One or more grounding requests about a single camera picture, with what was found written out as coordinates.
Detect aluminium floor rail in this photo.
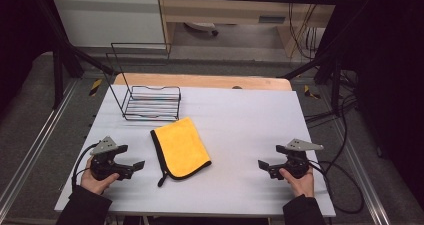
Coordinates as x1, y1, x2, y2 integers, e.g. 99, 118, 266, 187
0, 79, 80, 217
333, 117, 392, 225

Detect hanging black cables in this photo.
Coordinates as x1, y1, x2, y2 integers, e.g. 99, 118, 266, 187
287, 0, 323, 61

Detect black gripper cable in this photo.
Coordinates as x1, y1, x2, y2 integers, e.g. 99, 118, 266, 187
308, 158, 365, 216
71, 142, 102, 193

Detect yellow towel with black trim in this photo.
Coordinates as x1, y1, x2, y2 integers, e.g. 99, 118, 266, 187
149, 116, 213, 188

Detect light wooden desk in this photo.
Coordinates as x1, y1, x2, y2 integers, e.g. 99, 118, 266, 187
155, 0, 345, 58

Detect white table cover sheet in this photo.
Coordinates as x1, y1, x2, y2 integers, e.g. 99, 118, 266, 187
53, 84, 337, 219

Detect wooden table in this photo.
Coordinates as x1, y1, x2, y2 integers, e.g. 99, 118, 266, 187
113, 72, 293, 92

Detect black wire rack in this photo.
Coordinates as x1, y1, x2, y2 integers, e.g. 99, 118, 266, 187
105, 42, 183, 122

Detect person's left hand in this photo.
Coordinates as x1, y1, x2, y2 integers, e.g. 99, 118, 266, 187
80, 156, 121, 196

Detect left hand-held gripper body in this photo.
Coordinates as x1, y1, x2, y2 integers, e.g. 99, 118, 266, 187
89, 135, 135, 182

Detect person's right hand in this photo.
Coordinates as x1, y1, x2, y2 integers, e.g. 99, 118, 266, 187
278, 166, 316, 199

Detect black floor cables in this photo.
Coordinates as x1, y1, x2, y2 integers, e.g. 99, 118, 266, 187
303, 68, 360, 128

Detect yellow black tape marker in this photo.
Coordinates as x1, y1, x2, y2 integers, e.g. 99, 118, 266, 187
88, 78, 103, 97
303, 84, 322, 100

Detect white cabinet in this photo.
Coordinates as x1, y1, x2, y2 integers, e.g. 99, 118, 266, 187
51, 0, 167, 50

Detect black metal frame stand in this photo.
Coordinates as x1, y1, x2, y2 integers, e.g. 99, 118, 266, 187
280, 4, 359, 118
35, 0, 116, 110

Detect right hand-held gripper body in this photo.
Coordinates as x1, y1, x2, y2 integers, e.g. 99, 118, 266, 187
275, 138, 325, 181

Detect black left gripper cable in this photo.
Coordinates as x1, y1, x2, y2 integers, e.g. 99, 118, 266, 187
71, 142, 102, 193

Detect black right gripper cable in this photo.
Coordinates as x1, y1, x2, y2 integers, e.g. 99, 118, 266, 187
308, 158, 365, 216

